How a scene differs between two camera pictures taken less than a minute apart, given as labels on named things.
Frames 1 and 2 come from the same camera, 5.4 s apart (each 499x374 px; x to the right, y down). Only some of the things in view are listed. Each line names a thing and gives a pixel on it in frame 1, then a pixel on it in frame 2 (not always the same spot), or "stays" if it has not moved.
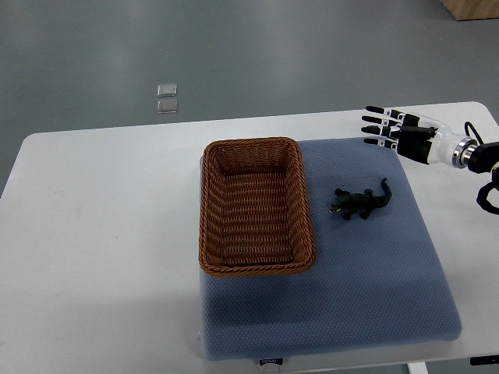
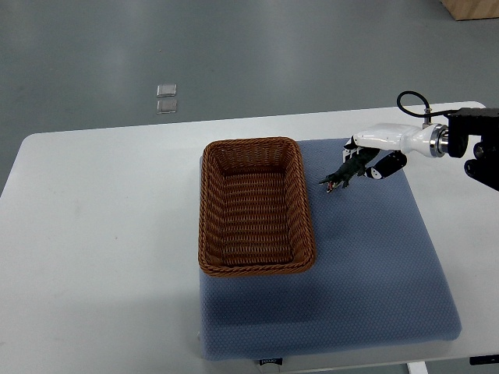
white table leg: x=417 y=368 stays
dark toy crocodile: x=363 y=203 → x=355 y=164
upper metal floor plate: x=167 y=89 stays
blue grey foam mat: x=378 y=277 stays
